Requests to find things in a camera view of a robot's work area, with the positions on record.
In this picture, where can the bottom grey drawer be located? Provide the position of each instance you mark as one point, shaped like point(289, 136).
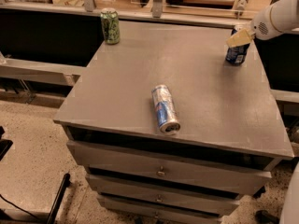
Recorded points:
point(156, 211)

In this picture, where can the grey metal rail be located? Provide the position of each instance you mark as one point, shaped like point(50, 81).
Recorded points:
point(152, 11)

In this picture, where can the green soda can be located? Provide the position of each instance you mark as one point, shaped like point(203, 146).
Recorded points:
point(110, 25)

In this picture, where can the black chair leg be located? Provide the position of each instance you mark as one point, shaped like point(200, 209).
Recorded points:
point(58, 199)

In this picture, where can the middle grey drawer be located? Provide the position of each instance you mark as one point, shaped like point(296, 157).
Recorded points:
point(163, 195)

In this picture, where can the grey side shelf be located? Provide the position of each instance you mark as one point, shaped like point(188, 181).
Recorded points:
point(52, 73)

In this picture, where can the silver blue redbull can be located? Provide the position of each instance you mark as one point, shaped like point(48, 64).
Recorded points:
point(166, 114)

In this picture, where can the grey drawer cabinet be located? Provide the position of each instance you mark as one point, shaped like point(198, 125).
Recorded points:
point(227, 113)

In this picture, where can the blue pepsi can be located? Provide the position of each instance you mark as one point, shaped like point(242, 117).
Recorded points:
point(236, 56)

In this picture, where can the grey drawer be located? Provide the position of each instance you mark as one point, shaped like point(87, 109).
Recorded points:
point(163, 195)
point(224, 178)
point(156, 211)

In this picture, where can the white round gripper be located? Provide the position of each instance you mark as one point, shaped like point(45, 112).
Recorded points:
point(261, 26)

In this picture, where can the top grey drawer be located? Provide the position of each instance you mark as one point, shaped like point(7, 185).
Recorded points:
point(224, 178)

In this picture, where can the black object at left edge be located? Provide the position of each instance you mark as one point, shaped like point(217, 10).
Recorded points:
point(5, 144)

